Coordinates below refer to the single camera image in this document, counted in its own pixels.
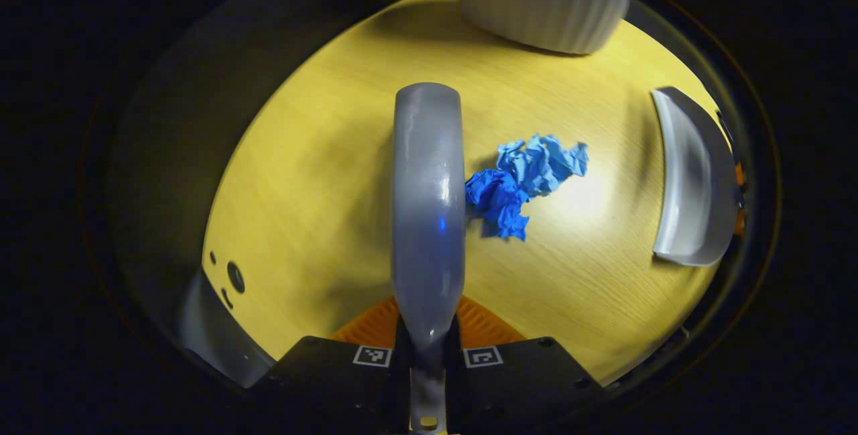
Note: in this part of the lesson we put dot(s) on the small grey broom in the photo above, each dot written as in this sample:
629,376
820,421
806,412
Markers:
427,220

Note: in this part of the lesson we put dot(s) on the grey dustpan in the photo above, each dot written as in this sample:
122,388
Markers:
697,187

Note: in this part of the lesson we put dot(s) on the white ribbed garbage bin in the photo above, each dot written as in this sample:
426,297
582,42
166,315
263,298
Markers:
536,6

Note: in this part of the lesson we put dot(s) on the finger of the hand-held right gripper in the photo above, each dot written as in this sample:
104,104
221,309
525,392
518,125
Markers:
739,177

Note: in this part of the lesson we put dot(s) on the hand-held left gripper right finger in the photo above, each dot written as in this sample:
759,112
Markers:
523,375

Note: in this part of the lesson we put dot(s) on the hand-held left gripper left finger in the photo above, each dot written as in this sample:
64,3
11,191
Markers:
335,375

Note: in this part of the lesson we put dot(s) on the light blue paper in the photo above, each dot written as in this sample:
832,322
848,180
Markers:
543,160

